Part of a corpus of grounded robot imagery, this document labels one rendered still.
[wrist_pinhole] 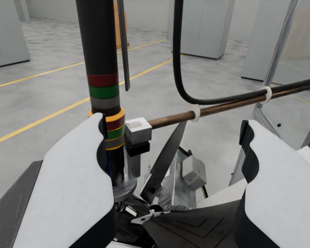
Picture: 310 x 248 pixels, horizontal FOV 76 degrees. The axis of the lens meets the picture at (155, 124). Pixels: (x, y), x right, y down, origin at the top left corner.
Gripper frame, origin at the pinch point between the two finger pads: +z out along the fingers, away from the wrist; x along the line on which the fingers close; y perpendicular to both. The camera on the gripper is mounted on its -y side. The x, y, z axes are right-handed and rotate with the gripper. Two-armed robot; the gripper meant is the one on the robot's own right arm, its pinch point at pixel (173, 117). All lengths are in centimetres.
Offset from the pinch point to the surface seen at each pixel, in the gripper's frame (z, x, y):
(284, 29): 130, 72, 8
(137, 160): 10.6, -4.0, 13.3
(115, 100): 9.4, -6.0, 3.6
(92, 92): 8.8, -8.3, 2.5
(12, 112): 267, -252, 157
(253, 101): 23.1, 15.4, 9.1
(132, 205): 19.4, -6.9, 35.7
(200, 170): 44, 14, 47
